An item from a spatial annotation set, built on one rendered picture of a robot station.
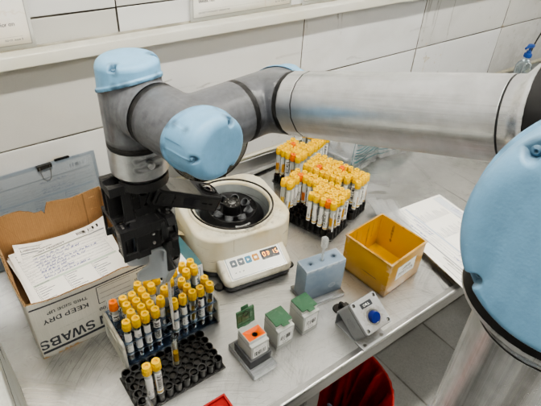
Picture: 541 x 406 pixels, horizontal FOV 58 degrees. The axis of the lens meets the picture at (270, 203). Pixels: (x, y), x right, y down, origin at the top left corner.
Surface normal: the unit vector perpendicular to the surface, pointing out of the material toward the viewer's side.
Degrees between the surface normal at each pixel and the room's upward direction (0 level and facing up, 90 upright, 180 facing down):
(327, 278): 90
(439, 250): 0
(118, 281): 92
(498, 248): 81
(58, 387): 0
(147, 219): 0
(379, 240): 90
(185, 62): 90
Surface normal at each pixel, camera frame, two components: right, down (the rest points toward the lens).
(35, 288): 0.03, -0.78
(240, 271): 0.24, -0.49
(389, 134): -0.59, 0.68
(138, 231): 0.58, 0.51
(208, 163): 0.73, 0.44
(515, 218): -0.66, 0.29
